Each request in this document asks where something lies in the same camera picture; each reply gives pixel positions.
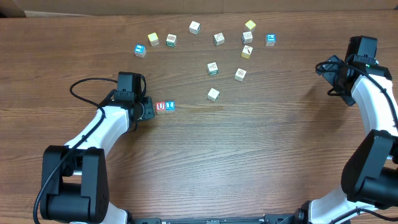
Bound red letter U block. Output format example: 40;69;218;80
155;101;166;114

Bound blue letter wooden block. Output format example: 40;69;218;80
165;101;175;113

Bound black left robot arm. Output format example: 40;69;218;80
32;72;154;223

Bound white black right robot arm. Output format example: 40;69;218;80
282;35;397;223

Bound blue block far left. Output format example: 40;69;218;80
134;44;147;58

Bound yellow block left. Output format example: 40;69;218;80
148;32;159;46

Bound red picture green block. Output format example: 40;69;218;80
166;34;177;47

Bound plain wooden block number 9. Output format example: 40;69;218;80
207;88;220;102

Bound grapes picture green G block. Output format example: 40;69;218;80
207;62;218;76

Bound white block top centre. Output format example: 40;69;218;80
189;21;200;35

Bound blue letter P block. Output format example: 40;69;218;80
266;34;276;47

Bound white picture block centre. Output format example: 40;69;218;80
213;32;225;46

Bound white picture block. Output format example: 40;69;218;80
213;32;225;46
242;31;253;44

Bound shell picture wooden block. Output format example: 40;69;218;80
234;68;246;82

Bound yellow sided tool picture block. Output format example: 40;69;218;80
241;45;253;59

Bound yellow block top right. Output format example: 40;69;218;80
244;20;256;32

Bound white picture block right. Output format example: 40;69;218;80
242;31;253;44

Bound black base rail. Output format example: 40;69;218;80
127;214;310;224

